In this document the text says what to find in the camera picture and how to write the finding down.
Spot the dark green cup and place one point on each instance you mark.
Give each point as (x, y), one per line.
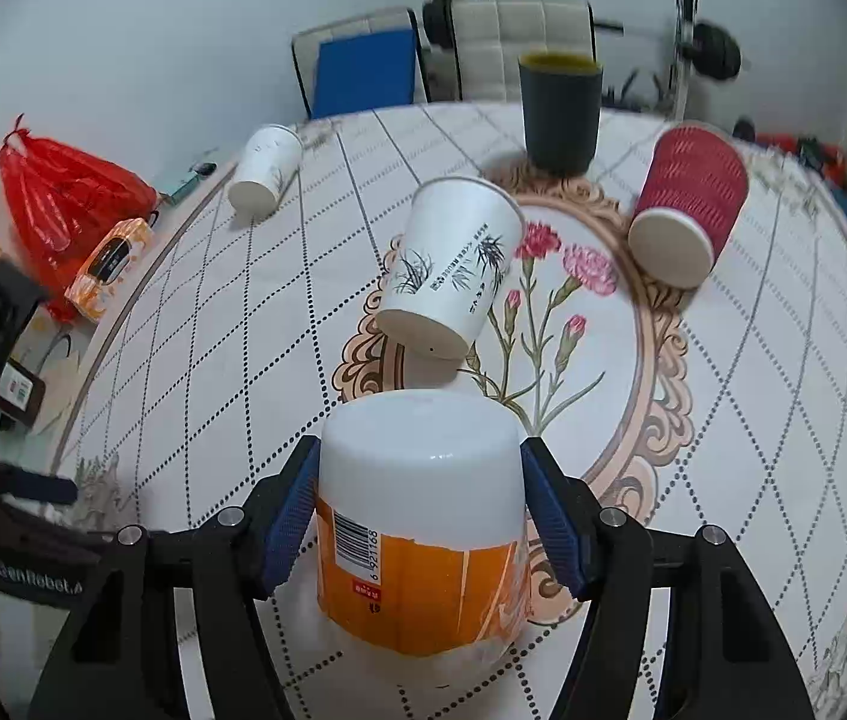
(561, 103)

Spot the floral checked tablecloth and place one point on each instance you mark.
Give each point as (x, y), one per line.
(726, 405)

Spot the white quilted chair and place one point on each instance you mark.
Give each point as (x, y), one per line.
(490, 36)

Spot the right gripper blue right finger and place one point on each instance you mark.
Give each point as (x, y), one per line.
(560, 515)

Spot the orange cup white base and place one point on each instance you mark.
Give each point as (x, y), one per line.
(423, 540)

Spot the small white paper cup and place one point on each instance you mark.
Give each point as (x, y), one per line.
(270, 159)

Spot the brown sauce bottle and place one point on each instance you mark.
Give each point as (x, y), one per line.
(21, 393)

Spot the orange tissue pack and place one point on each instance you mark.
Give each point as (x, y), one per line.
(97, 281)

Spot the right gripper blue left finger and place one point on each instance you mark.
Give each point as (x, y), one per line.
(289, 505)

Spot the white paper cup bamboo print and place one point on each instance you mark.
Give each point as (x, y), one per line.
(455, 252)

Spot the teal phone on table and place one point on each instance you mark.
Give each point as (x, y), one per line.
(175, 183)

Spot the red ribbed paper cup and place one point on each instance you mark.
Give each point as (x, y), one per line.
(694, 193)

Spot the barbell on rack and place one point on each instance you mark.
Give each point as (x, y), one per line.
(698, 48)

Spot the red plastic bag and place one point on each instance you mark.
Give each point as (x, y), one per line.
(63, 201)

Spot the chair with blue cushion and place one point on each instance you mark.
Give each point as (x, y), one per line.
(363, 63)

